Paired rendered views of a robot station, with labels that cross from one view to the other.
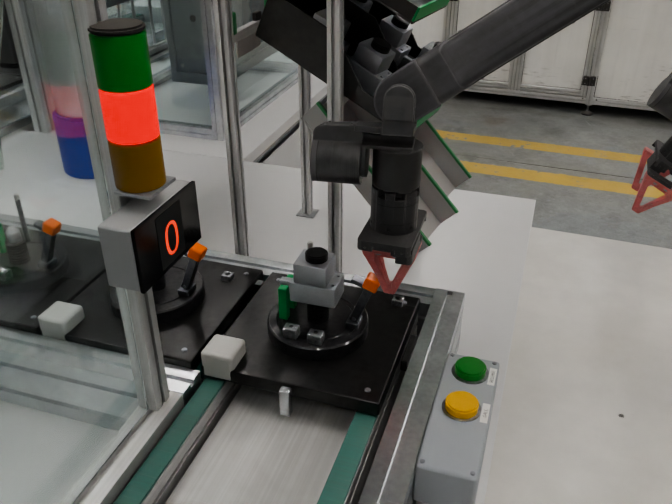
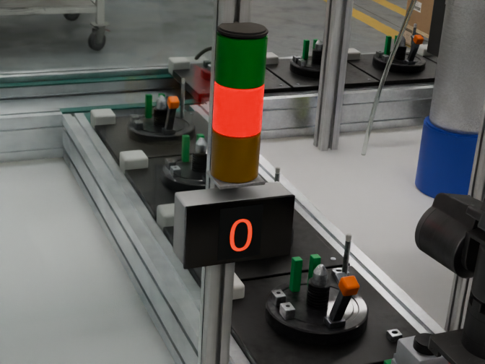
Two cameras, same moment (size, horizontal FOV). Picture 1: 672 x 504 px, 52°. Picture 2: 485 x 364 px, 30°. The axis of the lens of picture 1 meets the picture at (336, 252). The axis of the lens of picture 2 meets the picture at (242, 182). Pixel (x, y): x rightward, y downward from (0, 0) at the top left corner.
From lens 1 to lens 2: 0.48 m
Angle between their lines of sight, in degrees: 44
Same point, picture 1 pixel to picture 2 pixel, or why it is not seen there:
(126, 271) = (180, 242)
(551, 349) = not seen: outside the picture
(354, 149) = (459, 232)
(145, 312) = (216, 298)
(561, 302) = not seen: outside the picture
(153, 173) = (234, 167)
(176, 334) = (289, 354)
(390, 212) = (473, 323)
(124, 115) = (220, 106)
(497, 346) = not seen: outside the picture
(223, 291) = (374, 346)
